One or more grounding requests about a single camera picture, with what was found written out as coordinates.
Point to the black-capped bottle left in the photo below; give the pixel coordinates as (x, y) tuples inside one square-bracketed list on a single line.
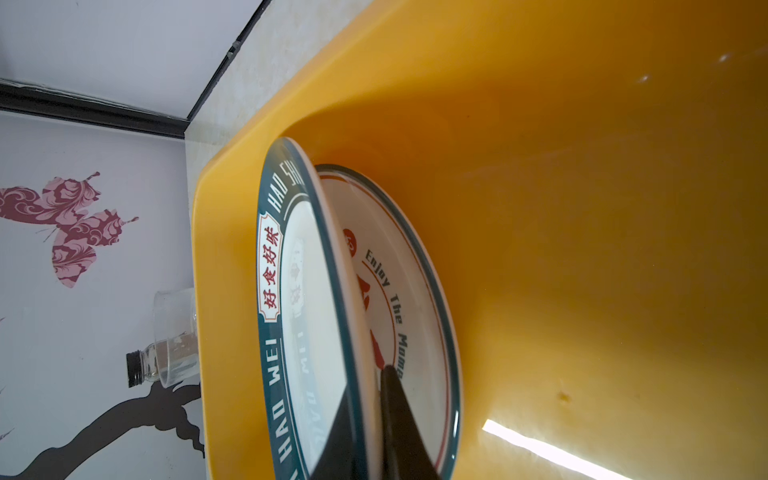
[(142, 366)]

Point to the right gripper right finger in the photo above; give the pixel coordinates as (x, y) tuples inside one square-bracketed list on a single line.
[(405, 456)]

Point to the white plate red green print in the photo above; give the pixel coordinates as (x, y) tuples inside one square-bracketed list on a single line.
[(408, 315)]

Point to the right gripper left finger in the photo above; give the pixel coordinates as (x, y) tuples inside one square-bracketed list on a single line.
[(338, 458)]

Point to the yellow plastic bin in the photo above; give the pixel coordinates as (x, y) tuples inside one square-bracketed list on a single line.
[(590, 181)]

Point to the clear cup left of bin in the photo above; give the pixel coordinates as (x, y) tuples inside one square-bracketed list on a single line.
[(176, 337)]

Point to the white plate green band rim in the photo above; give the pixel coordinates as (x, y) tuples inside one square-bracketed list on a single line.
[(313, 336)]

